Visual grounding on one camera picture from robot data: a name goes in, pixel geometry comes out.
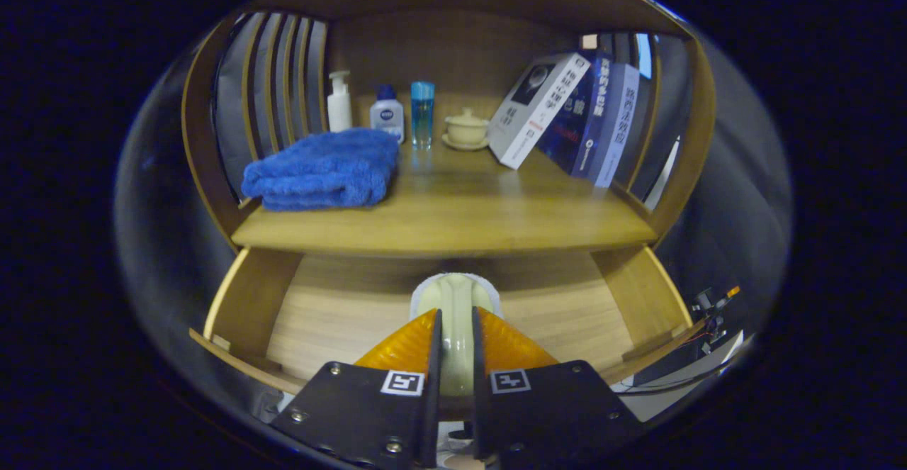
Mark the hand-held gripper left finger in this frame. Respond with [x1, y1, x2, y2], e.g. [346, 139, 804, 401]
[271, 308, 444, 469]

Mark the cream lidded teacup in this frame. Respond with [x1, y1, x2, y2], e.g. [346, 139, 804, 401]
[442, 107, 491, 152]

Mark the white book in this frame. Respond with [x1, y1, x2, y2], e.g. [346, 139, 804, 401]
[488, 53, 592, 170]

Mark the black backdrop cloth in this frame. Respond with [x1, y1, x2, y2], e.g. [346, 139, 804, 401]
[113, 13, 793, 421]

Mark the folded blue towel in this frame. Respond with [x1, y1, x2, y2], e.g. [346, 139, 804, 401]
[241, 128, 401, 212]

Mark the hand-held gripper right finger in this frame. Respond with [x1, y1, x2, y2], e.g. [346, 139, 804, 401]
[471, 306, 646, 469]

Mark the dark blue book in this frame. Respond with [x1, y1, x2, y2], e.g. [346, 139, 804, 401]
[536, 50, 614, 179]

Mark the white pump bottle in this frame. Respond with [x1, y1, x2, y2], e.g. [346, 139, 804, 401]
[327, 70, 353, 133]

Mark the clear blue bottle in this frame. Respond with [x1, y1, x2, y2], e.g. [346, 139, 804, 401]
[411, 81, 436, 150]

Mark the wooden countertop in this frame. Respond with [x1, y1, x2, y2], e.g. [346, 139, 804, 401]
[232, 133, 658, 258]

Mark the white bottle with blue cap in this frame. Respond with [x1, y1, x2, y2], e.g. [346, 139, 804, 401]
[369, 85, 405, 145]

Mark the black device with cables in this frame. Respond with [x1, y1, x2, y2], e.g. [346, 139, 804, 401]
[634, 284, 743, 389]

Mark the light blue book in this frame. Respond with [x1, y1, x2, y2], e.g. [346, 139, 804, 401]
[587, 62, 641, 189]

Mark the wooden drawer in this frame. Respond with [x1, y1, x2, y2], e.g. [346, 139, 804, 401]
[189, 245, 709, 421]

